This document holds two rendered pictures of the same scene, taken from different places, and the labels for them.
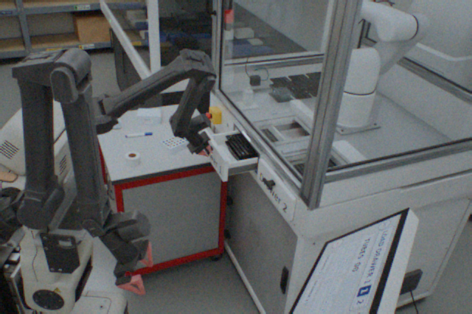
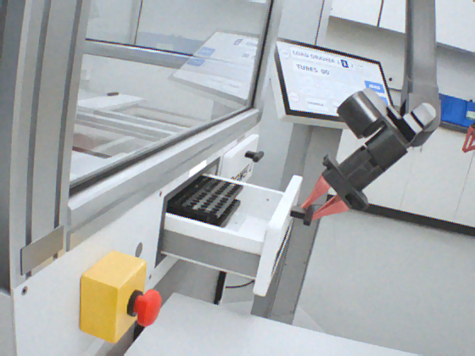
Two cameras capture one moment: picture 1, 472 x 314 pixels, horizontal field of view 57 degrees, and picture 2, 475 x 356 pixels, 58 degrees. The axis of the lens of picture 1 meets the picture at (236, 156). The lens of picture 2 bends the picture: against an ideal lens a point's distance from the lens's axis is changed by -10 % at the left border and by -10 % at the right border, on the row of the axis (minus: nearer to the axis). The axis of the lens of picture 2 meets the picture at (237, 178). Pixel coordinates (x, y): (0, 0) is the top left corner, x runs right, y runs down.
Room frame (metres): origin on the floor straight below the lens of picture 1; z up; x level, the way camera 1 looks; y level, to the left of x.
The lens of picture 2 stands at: (2.25, 0.45, 1.15)
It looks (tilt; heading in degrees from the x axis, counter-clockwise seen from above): 16 degrees down; 216
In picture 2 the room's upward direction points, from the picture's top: 11 degrees clockwise
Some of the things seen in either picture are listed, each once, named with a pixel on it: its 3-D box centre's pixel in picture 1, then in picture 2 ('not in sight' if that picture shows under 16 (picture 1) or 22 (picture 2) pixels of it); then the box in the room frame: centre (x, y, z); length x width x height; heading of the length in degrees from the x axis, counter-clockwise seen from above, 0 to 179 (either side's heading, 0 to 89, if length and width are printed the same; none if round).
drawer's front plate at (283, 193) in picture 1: (275, 188); (239, 165); (1.40, -0.17, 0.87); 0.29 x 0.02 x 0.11; 25
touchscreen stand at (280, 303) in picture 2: not in sight; (302, 230); (0.74, -0.30, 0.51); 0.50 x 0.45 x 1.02; 64
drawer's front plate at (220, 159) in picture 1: (214, 153); (281, 227); (1.62, 0.10, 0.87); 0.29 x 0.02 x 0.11; 25
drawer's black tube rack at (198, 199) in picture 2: (254, 147); (166, 200); (1.71, -0.08, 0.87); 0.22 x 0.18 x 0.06; 115
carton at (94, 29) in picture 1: (93, 26); not in sight; (5.07, 1.80, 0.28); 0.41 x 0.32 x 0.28; 119
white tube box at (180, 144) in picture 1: (175, 144); not in sight; (1.82, 0.31, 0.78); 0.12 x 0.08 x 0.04; 136
